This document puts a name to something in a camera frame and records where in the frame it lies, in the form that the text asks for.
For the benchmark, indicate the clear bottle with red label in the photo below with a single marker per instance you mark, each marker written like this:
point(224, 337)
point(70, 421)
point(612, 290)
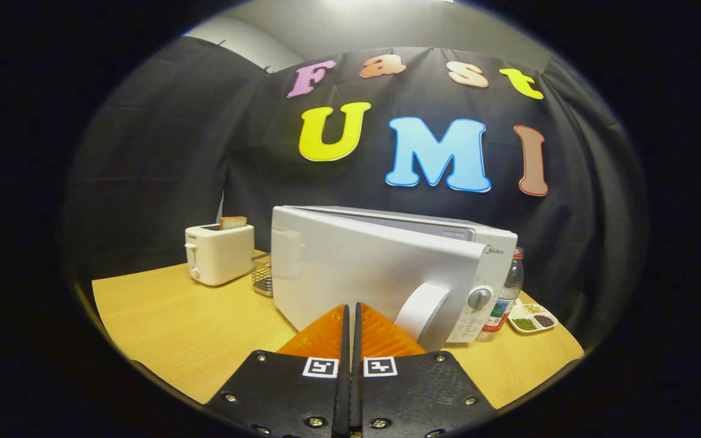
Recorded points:
point(512, 286)

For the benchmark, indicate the white microwave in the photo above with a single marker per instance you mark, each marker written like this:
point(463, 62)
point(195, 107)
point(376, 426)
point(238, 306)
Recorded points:
point(356, 274)

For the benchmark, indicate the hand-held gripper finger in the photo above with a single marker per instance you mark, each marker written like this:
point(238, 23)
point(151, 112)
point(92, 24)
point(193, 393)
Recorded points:
point(344, 395)
point(356, 395)

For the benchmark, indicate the toasted bread slice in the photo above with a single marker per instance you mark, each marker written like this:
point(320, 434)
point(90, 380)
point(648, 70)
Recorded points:
point(233, 222)

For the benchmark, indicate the white toaster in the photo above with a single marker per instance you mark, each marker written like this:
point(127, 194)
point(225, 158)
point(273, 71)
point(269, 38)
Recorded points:
point(223, 255)

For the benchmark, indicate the white divided dish with beans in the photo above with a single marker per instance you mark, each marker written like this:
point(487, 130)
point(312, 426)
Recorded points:
point(533, 319)

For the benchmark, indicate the black backdrop cloth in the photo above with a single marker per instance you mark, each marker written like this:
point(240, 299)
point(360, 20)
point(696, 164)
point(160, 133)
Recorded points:
point(143, 182)

